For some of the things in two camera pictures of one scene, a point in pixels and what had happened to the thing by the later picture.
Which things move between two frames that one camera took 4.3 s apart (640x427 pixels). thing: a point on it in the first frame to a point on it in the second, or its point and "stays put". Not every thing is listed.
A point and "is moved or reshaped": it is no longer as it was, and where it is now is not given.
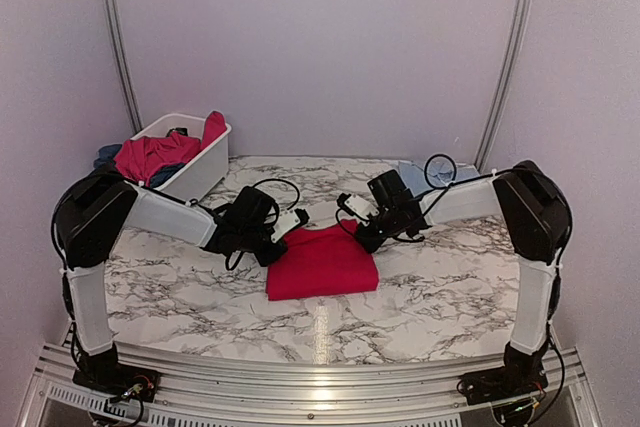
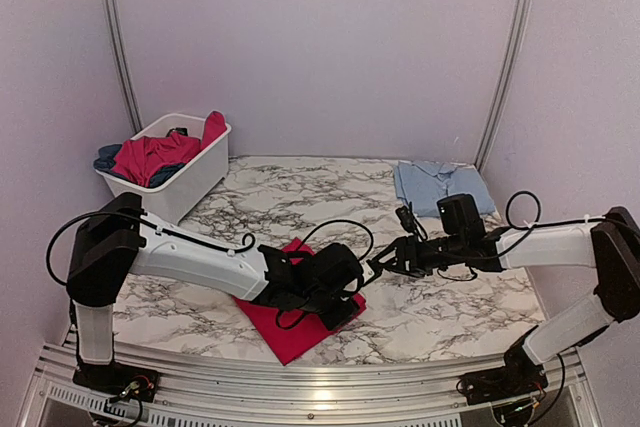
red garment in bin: [139, 155] stays put
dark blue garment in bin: [107, 154] stays put
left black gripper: [265, 258] to [336, 320]
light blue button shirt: [438, 172] stays put
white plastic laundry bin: [201, 172] stays put
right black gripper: [370, 243] to [404, 247]
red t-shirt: [322, 261] is moved or reshaped
